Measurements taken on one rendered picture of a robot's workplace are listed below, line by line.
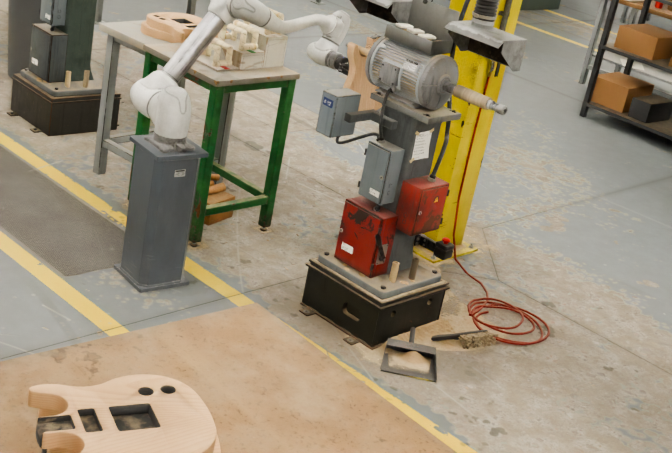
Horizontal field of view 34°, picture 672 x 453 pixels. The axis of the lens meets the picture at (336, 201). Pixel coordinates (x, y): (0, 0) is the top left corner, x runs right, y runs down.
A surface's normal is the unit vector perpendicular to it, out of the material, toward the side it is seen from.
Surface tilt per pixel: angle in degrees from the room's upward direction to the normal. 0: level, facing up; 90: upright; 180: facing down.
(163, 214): 90
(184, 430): 0
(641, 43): 90
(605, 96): 90
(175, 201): 90
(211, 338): 0
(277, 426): 0
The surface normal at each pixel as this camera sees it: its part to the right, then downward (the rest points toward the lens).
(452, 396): 0.18, -0.91
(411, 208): -0.70, 0.15
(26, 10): -0.23, 0.38
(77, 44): 0.67, 0.39
